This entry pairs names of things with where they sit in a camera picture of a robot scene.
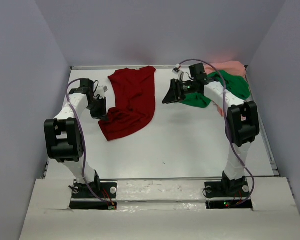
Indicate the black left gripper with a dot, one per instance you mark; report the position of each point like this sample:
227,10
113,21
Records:
101,115

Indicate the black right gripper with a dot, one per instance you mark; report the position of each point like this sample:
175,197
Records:
175,94

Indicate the red t-shirt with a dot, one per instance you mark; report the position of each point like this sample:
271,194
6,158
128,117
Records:
135,102

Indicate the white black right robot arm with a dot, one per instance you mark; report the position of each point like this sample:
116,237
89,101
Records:
241,120

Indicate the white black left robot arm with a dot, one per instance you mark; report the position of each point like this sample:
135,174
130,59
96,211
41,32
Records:
64,137

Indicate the pink t-shirt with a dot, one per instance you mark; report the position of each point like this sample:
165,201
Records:
234,73

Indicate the white front cover board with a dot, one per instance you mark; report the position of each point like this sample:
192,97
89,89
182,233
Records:
162,210

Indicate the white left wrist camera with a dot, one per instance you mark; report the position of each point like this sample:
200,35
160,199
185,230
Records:
99,92

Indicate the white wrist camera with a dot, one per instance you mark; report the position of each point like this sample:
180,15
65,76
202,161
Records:
99,92
177,71

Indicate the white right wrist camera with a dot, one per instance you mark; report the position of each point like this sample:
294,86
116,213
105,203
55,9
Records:
177,71

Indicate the aluminium left table rail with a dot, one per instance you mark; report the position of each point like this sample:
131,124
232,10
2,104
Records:
46,166

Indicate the aluminium table rail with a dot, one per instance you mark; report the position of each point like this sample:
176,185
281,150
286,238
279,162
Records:
261,152
46,166

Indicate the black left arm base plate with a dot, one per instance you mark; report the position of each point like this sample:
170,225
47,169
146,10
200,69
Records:
84,198

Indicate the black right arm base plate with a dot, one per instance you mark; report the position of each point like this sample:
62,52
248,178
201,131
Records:
218,198

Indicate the aluminium right table rail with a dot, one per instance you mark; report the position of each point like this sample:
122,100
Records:
261,152

